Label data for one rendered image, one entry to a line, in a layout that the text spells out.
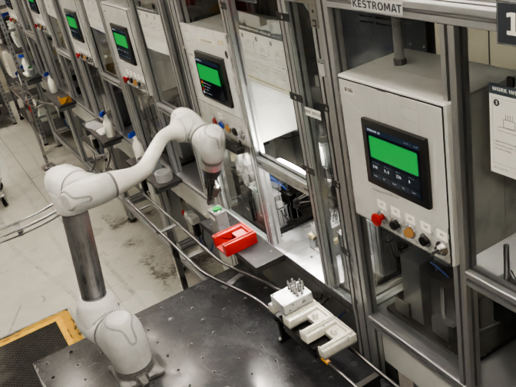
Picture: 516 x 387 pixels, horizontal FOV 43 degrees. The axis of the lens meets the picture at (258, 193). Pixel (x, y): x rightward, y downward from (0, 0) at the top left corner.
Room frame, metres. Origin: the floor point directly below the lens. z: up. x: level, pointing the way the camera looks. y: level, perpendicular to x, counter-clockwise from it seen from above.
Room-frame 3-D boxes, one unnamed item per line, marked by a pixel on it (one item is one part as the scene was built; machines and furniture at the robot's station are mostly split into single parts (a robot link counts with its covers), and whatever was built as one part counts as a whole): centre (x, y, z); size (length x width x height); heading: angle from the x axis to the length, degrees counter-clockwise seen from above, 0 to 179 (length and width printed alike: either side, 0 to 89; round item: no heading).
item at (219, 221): (2.61, 0.19, 0.97); 0.08 x 0.08 x 0.12; 25
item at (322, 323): (1.91, -0.09, 0.84); 0.36 x 0.14 x 0.10; 25
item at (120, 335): (2.06, 0.62, 0.85); 0.18 x 0.16 x 0.22; 37
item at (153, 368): (2.04, 0.61, 0.71); 0.22 x 0.18 x 0.06; 25
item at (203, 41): (2.65, -0.02, 1.60); 0.42 x 0.29 x 0.46; 25
